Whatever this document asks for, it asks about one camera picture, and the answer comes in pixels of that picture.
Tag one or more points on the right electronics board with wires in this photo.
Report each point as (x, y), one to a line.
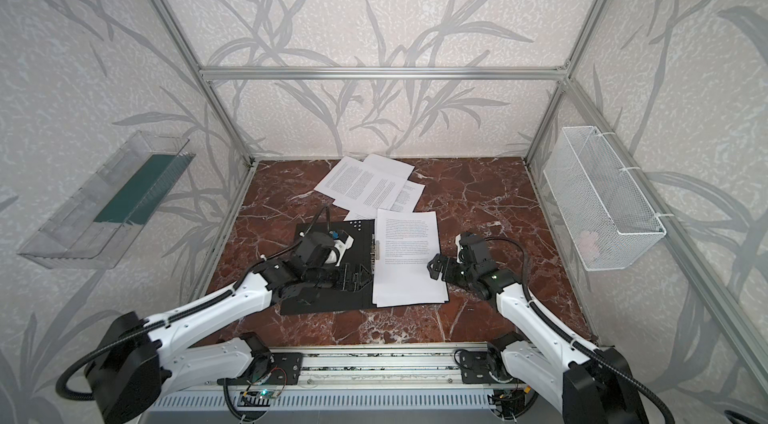
(509, 405)

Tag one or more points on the clear plastic wall tray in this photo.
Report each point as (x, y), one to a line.
(96, 226)

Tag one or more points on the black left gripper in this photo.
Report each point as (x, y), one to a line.
(346, 268)

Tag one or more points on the white wire mesh basket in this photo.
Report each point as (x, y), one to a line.
(596, 191)

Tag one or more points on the aluminium cage frame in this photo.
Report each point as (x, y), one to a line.
(742, 335)

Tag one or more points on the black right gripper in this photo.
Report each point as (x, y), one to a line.
(453, 267)

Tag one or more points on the electronics board with wires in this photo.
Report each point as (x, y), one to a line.
(250, 404)
(509, 405)

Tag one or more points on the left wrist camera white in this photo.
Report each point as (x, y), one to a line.
(342, 242)

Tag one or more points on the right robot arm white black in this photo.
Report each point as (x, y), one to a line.
(586, 383)

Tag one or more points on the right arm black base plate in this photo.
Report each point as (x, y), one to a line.
(481, 367)

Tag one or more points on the aluminium front rail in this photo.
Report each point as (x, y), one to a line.
(372, 367)

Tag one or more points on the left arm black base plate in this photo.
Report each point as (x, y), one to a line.
(278, 369)

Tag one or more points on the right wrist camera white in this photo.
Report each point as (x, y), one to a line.
(460, 249)

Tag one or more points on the left electronics board with wires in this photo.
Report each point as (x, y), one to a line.
(250, 404)

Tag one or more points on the blue and black file folder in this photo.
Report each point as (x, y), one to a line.
(313, 301)

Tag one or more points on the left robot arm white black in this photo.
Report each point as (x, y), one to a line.
(171, 333)

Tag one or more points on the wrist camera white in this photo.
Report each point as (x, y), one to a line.
(460, 249)
(342, 242)

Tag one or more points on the white printed paper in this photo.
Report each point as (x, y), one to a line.
(408, 242)
(405, 202)
(362, 187)

